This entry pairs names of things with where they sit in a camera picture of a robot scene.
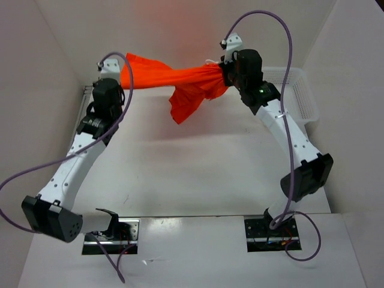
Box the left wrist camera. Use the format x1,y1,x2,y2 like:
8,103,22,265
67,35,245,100
97,58,121,82

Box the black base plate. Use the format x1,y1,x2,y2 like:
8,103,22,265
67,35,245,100
82,218,140,256
244,215,302,253

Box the orange mesh shorts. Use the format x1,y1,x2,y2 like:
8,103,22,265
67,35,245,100
120,53,228,124

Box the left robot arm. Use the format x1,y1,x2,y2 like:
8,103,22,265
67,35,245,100
22,78,125,242

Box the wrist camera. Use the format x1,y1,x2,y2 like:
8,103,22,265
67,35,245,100
97,58,121,82
220,33,243,63

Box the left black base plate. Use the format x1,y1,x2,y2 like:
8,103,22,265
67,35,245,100
82,218,140,256

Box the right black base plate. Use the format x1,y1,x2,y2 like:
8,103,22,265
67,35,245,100
244,215,302,253

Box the white plastic basket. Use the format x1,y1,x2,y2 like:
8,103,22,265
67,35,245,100
262,67,319,125

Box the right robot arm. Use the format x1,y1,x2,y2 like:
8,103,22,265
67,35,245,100
219,48,334,236

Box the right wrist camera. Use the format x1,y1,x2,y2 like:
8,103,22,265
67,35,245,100
220,33,243,63

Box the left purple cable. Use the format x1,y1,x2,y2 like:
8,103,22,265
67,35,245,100
0,51,136,284

